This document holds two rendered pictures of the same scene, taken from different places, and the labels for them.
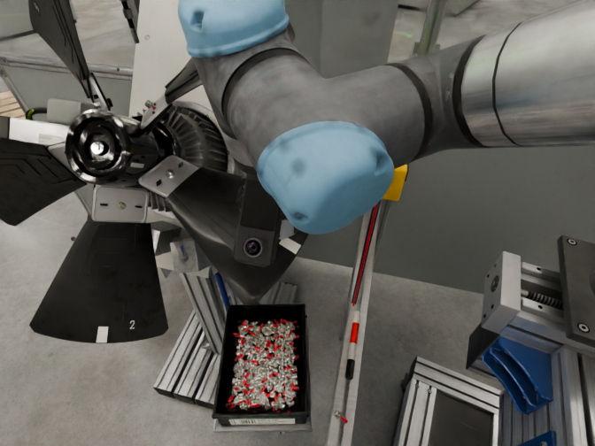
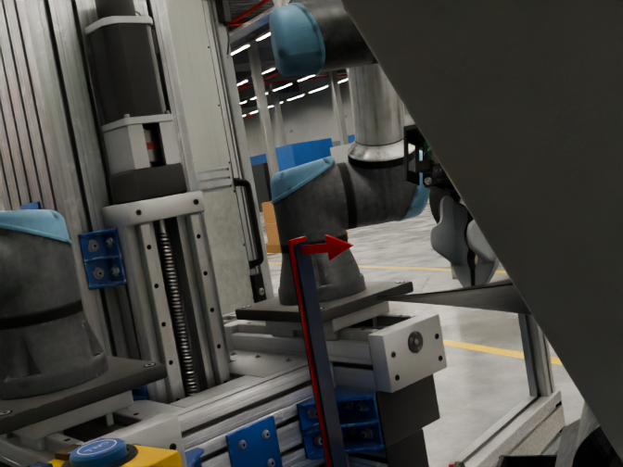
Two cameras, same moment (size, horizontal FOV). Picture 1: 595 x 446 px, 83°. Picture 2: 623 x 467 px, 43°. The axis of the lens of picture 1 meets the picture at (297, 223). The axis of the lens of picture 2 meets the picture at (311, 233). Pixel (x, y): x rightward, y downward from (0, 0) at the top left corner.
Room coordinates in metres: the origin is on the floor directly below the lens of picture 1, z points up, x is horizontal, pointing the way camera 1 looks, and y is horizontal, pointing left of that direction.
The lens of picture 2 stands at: (1.07, 0.19, 1.25)
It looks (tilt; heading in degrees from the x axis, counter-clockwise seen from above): 4 degrees down; 204
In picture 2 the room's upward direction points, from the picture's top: 10 degrees counter-clockwise
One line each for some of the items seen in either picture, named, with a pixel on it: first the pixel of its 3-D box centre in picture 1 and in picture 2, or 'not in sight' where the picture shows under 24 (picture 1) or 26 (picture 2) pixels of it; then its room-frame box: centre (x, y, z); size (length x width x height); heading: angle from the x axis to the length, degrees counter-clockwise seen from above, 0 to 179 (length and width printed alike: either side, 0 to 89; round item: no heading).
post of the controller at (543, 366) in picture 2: not in sight; (533, 331); (-0.12, -0.01, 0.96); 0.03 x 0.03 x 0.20; 76
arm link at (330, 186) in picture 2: not in sight; (311, 199); (-0.17, -0.35, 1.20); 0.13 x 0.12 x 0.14; 119
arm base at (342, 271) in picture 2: not in sight; (317, 266); (-0.16, -0.36, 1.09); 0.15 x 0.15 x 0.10
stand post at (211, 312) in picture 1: (208, 306); not in sight; (0.61, 0.32, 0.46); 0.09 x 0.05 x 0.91; 76
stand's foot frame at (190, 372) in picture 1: (234, 334); not in sight; (0.71, 0.29, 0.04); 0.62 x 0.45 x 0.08; 166
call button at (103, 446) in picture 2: not in sight; (98, 456); (0.63, -0.20, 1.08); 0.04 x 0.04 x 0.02
